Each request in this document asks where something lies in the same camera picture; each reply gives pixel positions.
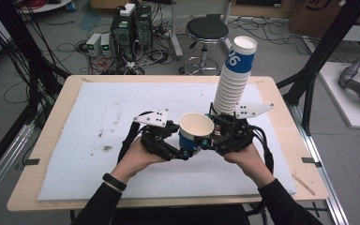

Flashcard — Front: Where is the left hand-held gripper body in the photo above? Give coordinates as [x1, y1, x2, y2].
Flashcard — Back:
[133, 109, 173, 158]

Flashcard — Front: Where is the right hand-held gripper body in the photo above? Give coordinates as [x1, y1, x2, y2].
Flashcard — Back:
[215, 102, 275, 157]

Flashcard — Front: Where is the black wire cup holder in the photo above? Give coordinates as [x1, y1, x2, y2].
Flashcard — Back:
[207, 102, 224, 138]

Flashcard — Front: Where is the blue white single paper cup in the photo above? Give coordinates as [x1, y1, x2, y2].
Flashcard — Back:
[178, 112, 216, 158]

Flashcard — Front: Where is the stack of paper cups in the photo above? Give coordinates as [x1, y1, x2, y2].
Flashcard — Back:
[212, 35, 259, 116]

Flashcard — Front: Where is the person's left hand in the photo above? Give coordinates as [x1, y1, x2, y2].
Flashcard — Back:
[111, 137, 167, 185]

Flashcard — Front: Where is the person's right hand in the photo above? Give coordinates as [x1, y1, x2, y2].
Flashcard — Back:
[223, 143, 276, 188]

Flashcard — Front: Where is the black wristband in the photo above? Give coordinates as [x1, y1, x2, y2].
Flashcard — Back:
[101, 172, 128, 192]

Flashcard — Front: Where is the person's dark clothing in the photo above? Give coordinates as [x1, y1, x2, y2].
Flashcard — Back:
[110, 203, 251, 225]

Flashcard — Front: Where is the white table mat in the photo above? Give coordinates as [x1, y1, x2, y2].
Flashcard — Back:
[37, 82, 297, 202]

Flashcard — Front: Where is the black tape piece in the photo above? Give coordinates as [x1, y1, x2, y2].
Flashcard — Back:
[301, 157, 323, 169]
[22, 157, 41, 166]

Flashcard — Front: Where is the thin wooden stick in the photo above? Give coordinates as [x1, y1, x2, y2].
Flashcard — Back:
[292, 173, 316, 197]

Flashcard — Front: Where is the black round stool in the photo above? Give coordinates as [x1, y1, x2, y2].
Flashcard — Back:
[181, 17, 231, 76]

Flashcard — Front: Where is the white desk leg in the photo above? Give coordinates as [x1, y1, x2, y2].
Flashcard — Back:
[168, 0, 185, 61]

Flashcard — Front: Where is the wooden table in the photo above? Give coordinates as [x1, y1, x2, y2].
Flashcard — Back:
[7, 74, 330, 213]

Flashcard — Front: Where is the grey power supply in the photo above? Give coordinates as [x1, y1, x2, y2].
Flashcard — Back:
[85, 32, 103, 57]
[99, 33, 113, 58]

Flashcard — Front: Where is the black computer tower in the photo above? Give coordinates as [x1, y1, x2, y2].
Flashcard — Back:
[110, 6, 138, 63]
[134, 5, 154, 52]

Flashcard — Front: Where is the white platform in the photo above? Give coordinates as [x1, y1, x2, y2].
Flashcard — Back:
[318, 61, 360, 130]

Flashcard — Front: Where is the white box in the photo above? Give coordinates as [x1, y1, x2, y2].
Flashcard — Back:
[119, 3, 137, 18]

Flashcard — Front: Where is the cardboard box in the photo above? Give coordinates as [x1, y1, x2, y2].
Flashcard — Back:
[289, 0, 360, 39]

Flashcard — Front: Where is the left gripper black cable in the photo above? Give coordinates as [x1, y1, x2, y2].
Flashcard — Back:
[117, 111, 154, 164]

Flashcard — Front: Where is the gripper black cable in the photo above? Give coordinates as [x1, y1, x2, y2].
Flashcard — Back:
[249, 125, 275, 175]
[117, 111, 154, 164]

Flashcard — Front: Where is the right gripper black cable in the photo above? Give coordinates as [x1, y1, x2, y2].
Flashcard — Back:
[249, 125, 275, 175]

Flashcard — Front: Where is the tangle of floor cables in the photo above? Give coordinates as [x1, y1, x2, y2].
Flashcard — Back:
[3, 3, 182, 104]

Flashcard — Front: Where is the aluminium rail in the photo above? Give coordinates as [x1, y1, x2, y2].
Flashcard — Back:
[287, 102, 351, 225]
[0, 121, 36, 208]

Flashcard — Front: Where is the black frame strut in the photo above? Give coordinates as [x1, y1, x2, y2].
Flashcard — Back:
[276, 0, 360, 136]

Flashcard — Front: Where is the black cable bundle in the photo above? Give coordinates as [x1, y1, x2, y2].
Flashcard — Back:
[0, 0, 71, 126]

